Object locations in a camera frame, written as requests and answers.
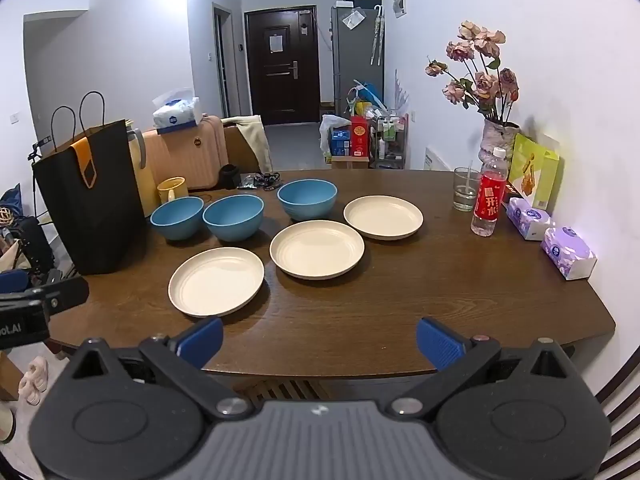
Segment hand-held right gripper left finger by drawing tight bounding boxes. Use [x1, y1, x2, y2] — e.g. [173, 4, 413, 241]
[70, 317, 252, 421]

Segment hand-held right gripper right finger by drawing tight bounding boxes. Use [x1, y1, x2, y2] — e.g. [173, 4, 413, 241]
[389, 317, 573, 421]

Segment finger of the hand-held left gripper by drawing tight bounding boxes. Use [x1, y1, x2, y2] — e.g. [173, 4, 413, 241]
[0, 269, 30, 295]
[31, 276, 91, 316]

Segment cream plate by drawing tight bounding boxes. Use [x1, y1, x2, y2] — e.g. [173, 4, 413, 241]
[167, 247, 266, 318]
[269, 220, 366, 281]
[343, 195, 425, 241]

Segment blue bowl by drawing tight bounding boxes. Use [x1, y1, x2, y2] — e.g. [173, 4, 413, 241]
[150, 196, 206, 241]
[202, 194, 265, 242]
[276, 179, 338, 223]

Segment dark luggage bag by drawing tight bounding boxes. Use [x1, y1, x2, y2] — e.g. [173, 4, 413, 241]
[0, 215, 56, 276]

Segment white pink shoe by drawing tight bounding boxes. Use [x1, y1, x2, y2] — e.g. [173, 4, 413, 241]
[17, 375, 43, 406]
[25, 355, 50, 391]

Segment black paper bag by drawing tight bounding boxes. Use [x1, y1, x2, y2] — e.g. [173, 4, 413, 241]
[31, 91, 148, 276]

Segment drinking glass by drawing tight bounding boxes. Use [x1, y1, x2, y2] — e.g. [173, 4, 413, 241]
[453, 166, 482, 212]

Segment yellow mug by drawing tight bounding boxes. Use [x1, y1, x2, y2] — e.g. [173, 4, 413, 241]
[157, 176, 190, 204]

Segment red label water bottle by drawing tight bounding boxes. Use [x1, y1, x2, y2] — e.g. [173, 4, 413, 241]
[470, 147, 507, 237]

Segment purple tissue pack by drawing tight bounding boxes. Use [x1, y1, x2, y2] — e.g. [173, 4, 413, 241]
[540, 226, 598, 281]
[506, 197, 556, 241]

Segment black cylindrical cup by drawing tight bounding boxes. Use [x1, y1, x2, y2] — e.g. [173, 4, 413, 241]
[218, 163, 242, 191]

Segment white sign board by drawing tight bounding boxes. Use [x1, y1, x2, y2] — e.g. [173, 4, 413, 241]
[424, 146, 453, 171]

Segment pink suitcase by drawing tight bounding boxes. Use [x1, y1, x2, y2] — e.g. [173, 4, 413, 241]
[141, 115, 228, 192]

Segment dark slatted chair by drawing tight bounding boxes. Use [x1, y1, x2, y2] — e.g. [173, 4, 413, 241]
[597, 355, 640, 480]

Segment yellow green snack box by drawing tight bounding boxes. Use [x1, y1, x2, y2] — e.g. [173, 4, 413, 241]
[507, 132, 561, 211]

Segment wooden chair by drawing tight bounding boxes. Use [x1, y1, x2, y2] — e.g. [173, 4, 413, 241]
[220, 119, 263, 176]

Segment cardboard box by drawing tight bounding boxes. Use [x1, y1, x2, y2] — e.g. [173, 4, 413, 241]
[330, 154, 371, 170]

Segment beige cloth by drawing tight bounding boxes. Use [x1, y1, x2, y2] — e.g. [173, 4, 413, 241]
[221, 115, 274, 175]

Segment white blue tissue pack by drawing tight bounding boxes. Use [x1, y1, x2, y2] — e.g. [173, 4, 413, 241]
[151, 95, 202, 134]

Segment metal storage rack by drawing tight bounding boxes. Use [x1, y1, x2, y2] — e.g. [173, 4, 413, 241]
[370, 112, 410, 163]

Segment red carton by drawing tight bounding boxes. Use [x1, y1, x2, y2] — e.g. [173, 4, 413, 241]
[350, 116, 371, 157]

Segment blue carton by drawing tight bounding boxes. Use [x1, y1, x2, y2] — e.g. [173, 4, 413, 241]
[330, 129, 352, 157]

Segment white plastic bag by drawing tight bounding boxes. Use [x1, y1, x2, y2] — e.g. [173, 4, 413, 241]
[319, 114, 352, 153]

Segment blue shopping bag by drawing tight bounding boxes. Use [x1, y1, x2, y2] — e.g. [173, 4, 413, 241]
[347, 79, 388, 116]

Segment dried pink roses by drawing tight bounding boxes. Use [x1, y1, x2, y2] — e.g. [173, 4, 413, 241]
[425, 21, 521, 126]

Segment dark brown door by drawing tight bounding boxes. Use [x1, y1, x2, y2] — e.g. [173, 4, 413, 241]
[244, 6, 321, 127]

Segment grey interior door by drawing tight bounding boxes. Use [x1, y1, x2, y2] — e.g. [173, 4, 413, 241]
[212, 2, 241, 118]

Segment grey refrigerator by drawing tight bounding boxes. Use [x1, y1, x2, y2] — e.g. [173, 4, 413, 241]
[330, 2, 386, 111]

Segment folded umbrella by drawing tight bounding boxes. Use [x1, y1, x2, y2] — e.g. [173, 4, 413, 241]
[370, 4, 387, 66]

